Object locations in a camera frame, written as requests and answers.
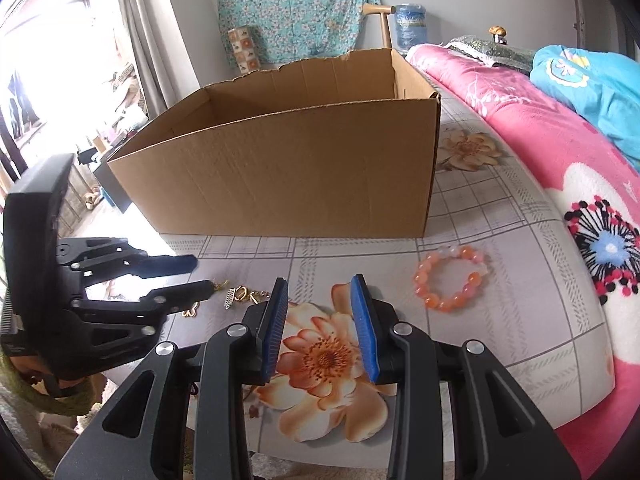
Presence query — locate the dark grey board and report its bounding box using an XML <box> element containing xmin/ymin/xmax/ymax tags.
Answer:
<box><xmin>92</xmin><ymin>157</ymin><xmax>133</xmax><ymax>213</ymax></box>

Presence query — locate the blue water jug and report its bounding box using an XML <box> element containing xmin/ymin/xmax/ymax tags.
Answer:
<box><xmin>395</xmin><ymin>2</ymin><xmax>429</xmax><ymax>56</ymax></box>

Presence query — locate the grey green pillow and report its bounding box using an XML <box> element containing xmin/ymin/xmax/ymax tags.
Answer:
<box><xmin>446</xmin><ymin>35</ymin><xmax>536</xmax><ymax>73</ymax></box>

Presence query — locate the blue cartoon print quilt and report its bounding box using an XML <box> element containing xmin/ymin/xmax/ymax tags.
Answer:
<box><xmin>530</xmin><ymin>45</ymin><xmax>640</xmax><ymax>171</ymax></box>

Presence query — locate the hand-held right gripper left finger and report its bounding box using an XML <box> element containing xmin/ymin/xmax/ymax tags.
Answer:
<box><xmin>52</xmin><ymin>276</ymin><xmax>291</xmax><ymax>480</ymax></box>

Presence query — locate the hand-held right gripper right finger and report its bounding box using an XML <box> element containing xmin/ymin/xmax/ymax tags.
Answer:
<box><xmin>349</xmin><ymin>273</ymin><xmax>581</xmax><ymax>480</ymax></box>

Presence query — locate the pink floral blanket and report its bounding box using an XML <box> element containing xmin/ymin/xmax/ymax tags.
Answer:
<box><xmin>407</xmin><ymin>42</ymin><xmax>640</xmax><ymax>480</ymax></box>

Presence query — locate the wooden chair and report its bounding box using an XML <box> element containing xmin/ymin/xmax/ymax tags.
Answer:
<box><xmin>361</xmin><ymin>3</ymin><xmax>397</xmax><ymax>51</ymax></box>

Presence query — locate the grey curtain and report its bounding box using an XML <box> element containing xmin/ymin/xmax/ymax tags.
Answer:
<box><xmin>115</xmin><ymin>0</ymin><xmax>173</xmax><ymax>116</ymax></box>

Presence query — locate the cardboard box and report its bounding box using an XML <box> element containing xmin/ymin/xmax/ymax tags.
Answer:
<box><xmin>106</xmin><ymin>47</ymin><xmax>442</xmax><ymax>238</ymax></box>

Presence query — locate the checkered patterned box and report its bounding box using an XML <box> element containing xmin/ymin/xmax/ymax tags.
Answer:
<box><xmin>227</xmin><ymin>25</ymin><xmax>261</xmax><ymax>72</ymax></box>

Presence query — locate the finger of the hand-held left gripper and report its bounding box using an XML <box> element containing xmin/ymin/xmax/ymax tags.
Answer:
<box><xmin>82</xmin><ymin>280</ymin><xmax>219</xmax><ymax>319</ymax></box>
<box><xmin>75</xmin><ymin>238</ymin><xmax>199</xmax><ymax>286</ymax></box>

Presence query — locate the orange bead bracelet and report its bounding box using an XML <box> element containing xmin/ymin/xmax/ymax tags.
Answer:
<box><xmin>413</xmin><ymin>245</ymin><xmax>490</xmax><ymax>313</ymax></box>

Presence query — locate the teal floral hanging cloth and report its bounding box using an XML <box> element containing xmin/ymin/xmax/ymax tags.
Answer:
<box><xmin>216</xmin><ymin>0</ymin><xmax>382</xmax><ymax>66</ymax></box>

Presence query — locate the gold chain bracelet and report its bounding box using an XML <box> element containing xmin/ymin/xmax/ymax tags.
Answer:
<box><xmin>212</xmin><ymin>280</ymin><xmax>271</xmax><ymax>312</ymax></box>

